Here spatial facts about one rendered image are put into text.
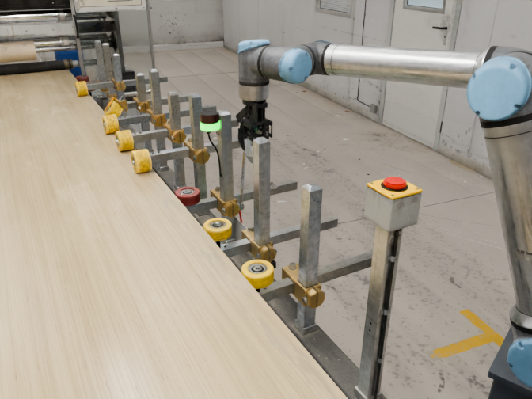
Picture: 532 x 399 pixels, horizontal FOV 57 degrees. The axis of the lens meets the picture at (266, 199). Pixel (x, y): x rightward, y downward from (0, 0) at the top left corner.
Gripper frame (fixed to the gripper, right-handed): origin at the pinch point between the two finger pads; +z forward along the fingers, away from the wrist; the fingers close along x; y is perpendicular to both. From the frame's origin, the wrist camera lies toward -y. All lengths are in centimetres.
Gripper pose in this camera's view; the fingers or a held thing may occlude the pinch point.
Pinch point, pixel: (252, 158)
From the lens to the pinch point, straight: 157.4
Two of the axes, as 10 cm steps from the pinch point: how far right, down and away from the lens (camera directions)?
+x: 8.8, -2.1, 4.2
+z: 0.0, 9.0, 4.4
